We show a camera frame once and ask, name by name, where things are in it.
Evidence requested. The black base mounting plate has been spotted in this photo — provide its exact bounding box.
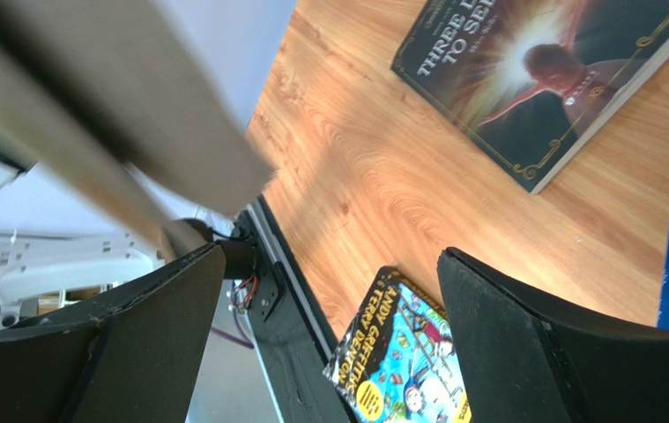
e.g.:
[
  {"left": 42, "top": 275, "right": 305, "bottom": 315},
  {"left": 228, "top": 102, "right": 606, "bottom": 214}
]
[{"left": 216, "top": 197, "right": 355, "bottom": 422}]

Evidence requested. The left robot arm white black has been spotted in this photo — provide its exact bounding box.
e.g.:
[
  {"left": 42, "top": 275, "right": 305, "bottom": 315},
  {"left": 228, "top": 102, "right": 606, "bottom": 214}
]
[{"left": 0, "top": 231, "right": 173, "bottom": 330}]

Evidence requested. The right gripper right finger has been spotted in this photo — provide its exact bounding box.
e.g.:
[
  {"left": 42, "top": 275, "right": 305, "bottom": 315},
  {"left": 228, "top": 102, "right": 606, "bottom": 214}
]
[{"left": 437, "top": 247, "right": 669, "bottom": 422}]

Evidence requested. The orange 78-Storey Treehouse book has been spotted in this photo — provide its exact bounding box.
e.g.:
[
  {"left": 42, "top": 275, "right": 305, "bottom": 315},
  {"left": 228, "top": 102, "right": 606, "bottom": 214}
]
[{"left": 0, "top": 1, "right": 274, "bottom": 256}]

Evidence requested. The black 169-Storey Treehouse book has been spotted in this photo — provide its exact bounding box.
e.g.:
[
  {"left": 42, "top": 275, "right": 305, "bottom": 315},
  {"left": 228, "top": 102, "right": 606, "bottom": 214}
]
[{"left": 323, "top": 266, "right": 472, "bottom": 422}]

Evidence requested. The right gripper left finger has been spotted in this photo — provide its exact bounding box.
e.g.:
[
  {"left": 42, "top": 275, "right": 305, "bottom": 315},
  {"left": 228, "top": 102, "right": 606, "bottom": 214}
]
[{"left": 0, "top": 245, "right": 226, "bottom": 422}]

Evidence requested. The Three Days To See book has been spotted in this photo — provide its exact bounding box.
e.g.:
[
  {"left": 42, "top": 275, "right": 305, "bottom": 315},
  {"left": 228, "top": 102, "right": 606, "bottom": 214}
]
[{"left": 391, "top": 0, "right": 669, "bottom": 194}]

